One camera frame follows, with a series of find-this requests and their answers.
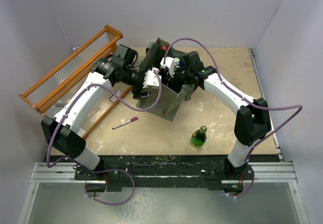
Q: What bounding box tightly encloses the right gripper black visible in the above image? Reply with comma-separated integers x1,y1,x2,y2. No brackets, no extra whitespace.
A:
165,67,192,93

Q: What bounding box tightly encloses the green canvas bag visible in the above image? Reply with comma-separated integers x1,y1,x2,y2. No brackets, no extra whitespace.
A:
135,38,197,121

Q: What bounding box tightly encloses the green glass bottle front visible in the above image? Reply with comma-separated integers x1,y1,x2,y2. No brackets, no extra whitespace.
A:
191,126,207,147

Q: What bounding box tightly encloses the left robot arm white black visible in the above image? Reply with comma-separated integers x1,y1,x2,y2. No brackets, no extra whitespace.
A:
41,44,143,180

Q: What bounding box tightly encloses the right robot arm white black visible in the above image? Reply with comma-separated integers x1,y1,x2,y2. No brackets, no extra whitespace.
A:
160,51,272,179

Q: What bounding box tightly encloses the small red white box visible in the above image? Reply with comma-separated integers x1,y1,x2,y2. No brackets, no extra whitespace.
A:
110,90,123,102

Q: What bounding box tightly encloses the pink white marker pen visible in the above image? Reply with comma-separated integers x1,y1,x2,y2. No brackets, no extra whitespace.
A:
112,117,138,130

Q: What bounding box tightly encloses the orange wooden rack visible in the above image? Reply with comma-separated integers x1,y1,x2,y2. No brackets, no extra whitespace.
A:
18,24,133,140

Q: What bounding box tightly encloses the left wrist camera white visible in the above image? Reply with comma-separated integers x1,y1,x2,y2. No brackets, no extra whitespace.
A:
143,68,161,89

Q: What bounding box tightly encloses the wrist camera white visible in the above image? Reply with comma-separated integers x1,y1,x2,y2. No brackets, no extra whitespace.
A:
143,68,161,89
160,57,180,78

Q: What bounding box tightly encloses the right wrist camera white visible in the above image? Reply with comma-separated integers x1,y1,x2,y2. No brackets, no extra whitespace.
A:
160,57,180,78

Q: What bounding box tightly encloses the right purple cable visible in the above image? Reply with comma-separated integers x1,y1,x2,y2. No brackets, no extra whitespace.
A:
162,37,303,198

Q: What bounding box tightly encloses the purple cable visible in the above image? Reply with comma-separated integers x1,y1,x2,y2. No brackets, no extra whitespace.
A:
162,37,303,198
46,71,163,205

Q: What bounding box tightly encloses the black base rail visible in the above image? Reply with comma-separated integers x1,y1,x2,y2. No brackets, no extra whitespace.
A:
73,155,279,192

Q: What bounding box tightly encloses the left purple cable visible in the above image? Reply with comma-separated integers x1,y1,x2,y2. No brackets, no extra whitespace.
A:
46,71,163,205

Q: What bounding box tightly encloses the aluminium frame rail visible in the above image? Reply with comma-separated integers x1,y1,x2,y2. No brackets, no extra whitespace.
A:
20,162,308,223

